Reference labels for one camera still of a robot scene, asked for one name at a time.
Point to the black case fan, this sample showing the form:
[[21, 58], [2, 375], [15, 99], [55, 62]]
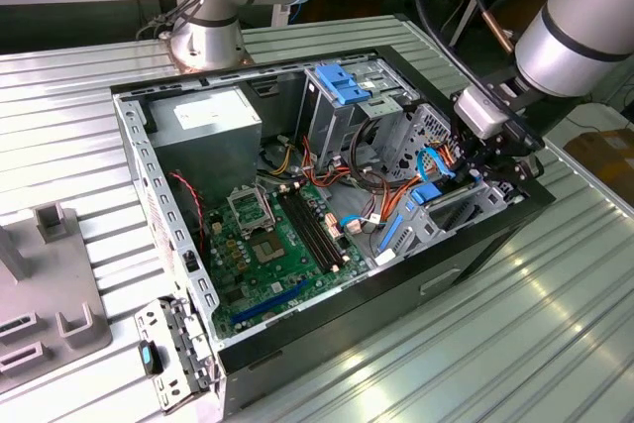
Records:
[[185, 215]]

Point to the blue plastic bay latch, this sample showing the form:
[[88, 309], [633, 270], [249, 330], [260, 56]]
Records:
[[342, 83]]

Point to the green motherboard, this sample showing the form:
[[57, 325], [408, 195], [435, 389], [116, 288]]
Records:
[[287, 269]]

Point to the white flat sheet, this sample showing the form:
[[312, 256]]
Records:
[[594, 118]]

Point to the black RAM slot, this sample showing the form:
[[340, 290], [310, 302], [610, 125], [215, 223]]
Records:
[[315, 228], [322, 226], [300, 232], [307, 230]]

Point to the black blue bracket latch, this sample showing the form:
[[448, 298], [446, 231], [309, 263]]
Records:
[[148, 357]]

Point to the CPU socket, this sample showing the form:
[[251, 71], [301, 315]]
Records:
[[267, 248]]

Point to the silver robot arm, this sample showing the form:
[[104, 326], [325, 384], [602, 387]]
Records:
[[569, 56]]

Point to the grey power supply unit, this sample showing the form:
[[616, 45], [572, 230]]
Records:
[[208, 155]]

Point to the blue expansion slot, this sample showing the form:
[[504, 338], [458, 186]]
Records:
[[270, 301]]

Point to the grey parts rack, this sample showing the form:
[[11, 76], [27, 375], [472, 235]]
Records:
[[39, 284]]

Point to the black open PC case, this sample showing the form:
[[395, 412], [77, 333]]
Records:
[[396, 314]]

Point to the brown cardboard box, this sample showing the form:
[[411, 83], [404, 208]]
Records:
[[609, 155]]

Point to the grey metal disk bay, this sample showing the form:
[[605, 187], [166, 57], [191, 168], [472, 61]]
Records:
[[490, 197]]

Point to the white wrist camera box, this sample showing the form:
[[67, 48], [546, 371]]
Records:
[[480, 111]]

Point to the hard disk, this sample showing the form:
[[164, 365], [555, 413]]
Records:
[[426, 193]]

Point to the metal expansion slot bracket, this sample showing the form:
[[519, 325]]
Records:
[[168, 324]]

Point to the grey metal optical drive cage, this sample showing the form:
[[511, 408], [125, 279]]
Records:
[[327, 126]]

